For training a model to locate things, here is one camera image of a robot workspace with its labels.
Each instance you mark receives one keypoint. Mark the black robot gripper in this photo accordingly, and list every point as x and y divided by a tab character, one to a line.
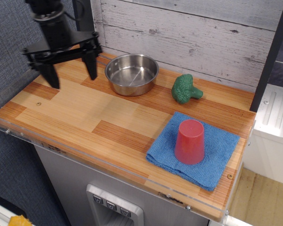
60	44

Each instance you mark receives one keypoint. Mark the silver metal pot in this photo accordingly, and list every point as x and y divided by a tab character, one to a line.
131	75

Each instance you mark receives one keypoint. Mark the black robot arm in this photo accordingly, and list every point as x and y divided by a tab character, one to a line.
47	7

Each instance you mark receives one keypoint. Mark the yellow object at corner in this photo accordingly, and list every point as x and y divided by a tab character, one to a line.
19	221

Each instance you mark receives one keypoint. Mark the clear acrylic table guard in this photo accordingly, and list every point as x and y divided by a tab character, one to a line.
122	153

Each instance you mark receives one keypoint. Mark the grey toy cabinet front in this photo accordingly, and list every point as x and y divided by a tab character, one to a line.
70	177

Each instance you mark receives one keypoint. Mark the green toy broccoli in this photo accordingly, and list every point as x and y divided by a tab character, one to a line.
183	89

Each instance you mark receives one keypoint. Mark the red plastic cup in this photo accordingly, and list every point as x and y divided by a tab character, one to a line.
189	147

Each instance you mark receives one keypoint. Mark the silver dispenser panel with buttons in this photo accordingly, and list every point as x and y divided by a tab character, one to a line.
111	210

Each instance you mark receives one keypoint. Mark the blue folded cloth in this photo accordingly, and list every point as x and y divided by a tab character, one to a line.
219	146

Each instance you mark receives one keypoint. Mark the white toy sink unit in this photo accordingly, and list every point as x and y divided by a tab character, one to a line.
264	152

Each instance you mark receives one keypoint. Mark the dark left shelf post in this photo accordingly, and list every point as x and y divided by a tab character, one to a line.
86	14

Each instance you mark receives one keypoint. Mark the dark shelf post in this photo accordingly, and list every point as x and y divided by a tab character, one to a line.
270	61
86	14

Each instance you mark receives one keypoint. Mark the dark right shelf post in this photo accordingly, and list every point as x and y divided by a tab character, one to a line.
270	61

